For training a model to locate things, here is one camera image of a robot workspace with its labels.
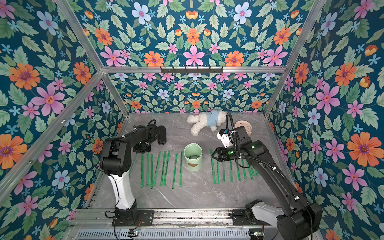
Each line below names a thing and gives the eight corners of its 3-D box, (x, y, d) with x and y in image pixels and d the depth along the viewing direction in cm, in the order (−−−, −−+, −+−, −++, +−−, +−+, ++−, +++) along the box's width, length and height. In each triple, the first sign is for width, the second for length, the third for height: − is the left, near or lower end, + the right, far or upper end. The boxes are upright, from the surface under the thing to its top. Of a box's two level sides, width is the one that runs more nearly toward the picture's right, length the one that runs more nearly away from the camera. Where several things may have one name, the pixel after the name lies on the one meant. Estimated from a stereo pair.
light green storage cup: (185, 170, 91) (183, 159, 80) (187, 155, 98) (184, 143, 87) (202, 170, 91) (202, 159, 80) (202, 155, 98) (202, 143, 87)
